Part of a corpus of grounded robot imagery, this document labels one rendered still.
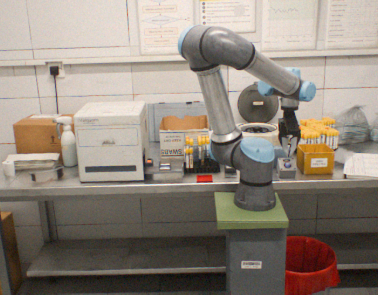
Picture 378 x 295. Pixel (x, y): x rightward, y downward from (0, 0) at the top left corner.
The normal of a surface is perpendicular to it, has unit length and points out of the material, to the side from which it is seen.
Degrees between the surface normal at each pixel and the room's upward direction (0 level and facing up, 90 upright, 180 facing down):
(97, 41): 90
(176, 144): 88
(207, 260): 1
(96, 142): 90
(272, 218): 2
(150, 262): 0
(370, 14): 93
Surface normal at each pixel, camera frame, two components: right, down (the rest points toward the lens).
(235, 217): 0.00, -0.95
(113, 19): -0.01, 0.30
